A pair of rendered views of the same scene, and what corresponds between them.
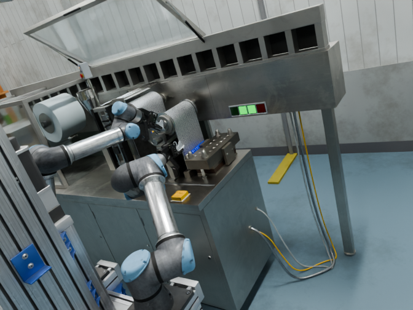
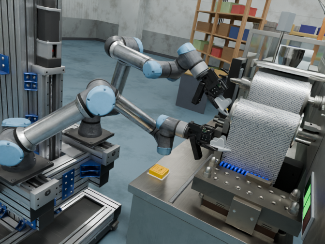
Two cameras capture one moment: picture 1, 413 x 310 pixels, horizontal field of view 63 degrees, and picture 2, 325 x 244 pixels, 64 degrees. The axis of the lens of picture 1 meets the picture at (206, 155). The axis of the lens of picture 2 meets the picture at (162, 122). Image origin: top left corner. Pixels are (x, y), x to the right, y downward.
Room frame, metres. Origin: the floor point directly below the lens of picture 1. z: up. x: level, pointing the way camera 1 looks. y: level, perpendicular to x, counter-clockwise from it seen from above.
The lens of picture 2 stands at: (1.42, -0.81, 1.58)
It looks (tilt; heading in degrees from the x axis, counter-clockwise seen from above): 22 degrees down; 77
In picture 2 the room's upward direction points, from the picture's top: 10 degrees clockwise
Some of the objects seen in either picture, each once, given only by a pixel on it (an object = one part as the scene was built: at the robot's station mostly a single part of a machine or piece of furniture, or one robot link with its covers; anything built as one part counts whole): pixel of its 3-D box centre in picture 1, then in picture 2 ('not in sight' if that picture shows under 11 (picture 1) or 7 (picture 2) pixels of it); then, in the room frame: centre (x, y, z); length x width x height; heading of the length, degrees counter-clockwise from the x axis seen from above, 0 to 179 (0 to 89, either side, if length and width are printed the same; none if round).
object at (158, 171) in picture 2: (179, 195); (158, 171); (1.68, 0.21, 0.91); 0.07 x 0.07 x 0.02; 52
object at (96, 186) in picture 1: (94, 173); (256, 129); (2.57, 0.90, 0.88); 2.52 x 0.66 x 0.04; 52
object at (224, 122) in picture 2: (166, 157); (217, 145); (1.95, 0.24, 1.05); 0.06 x 0.05 x 0.31; 142
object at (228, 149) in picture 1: (228, 153); (242, 215); (1.93, -0.14, 0.97); 0.10 x 0.03 x 0.11; 142
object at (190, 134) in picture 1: (190, 136); (252, 154); (2.02, 0.06, 1.11); 0.23 x 0.01 x 0.18; 142
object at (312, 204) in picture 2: (247, 109); (308, 201); (1.97, -0.32, 1.19); 0.25 x 0.01 x 0.07; 52
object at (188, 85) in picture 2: not in sight; (203, 88); (3.32, 4.25, 0.34); 1.26 x 0.65 x 0.67; 52
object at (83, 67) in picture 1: (83, 71); (284, 21); (2.32, 0.60, 1.66); 0.07 x 0.07 x 0.10; 26
